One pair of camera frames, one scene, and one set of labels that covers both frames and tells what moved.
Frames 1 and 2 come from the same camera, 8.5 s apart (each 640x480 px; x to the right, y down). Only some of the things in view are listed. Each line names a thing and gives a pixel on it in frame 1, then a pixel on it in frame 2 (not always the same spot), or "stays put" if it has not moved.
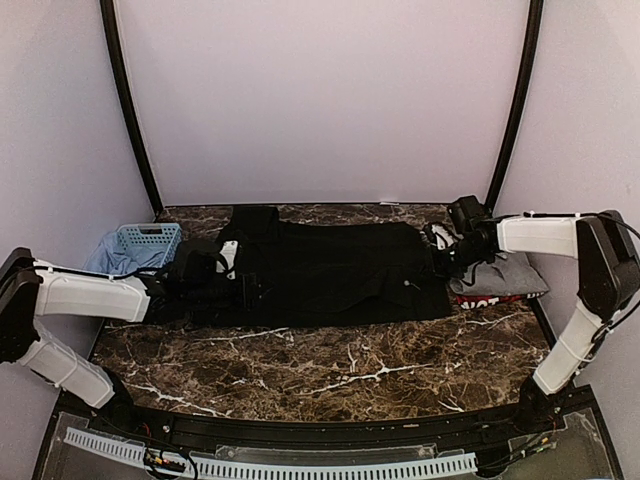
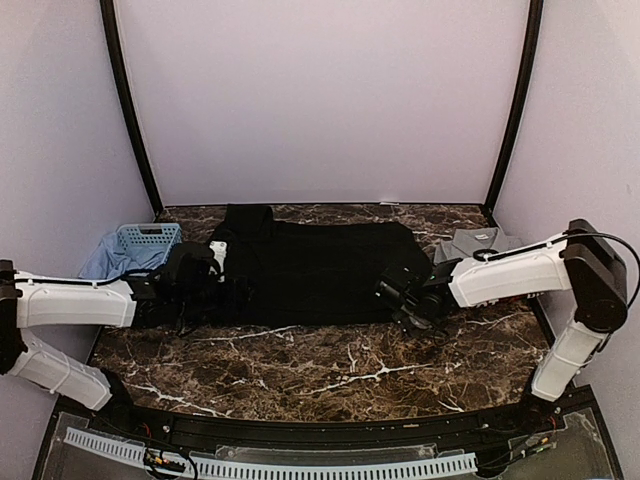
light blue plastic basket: (163, 238) stays put
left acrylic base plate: (68, 460) stays put
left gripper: (248, 291) to (238, 299)
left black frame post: (109, 10) stays put
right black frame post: (515, 125) stays put
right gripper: (437, 268) to (406, 325)
